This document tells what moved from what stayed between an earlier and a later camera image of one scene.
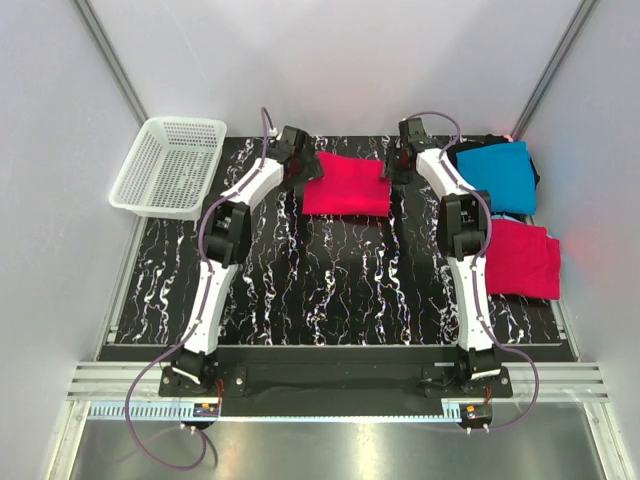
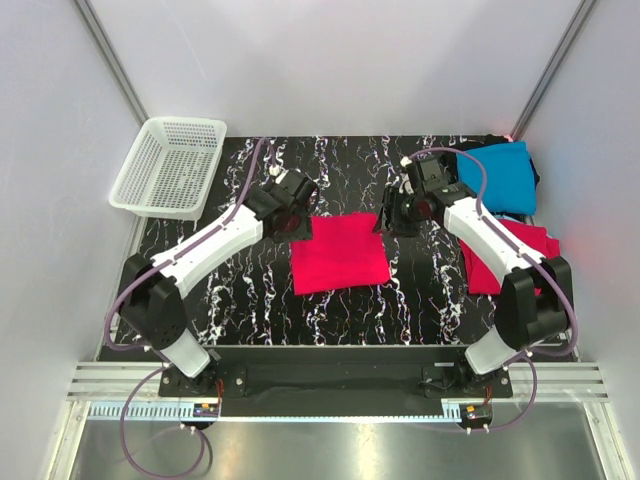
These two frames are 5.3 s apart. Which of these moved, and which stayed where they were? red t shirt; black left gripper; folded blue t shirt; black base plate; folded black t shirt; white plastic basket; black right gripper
Moved: red t shirt; black right gripper; black left gripper
Stayed: white plastic basket; folded blue t shirt; black base plate; folded black t shirt
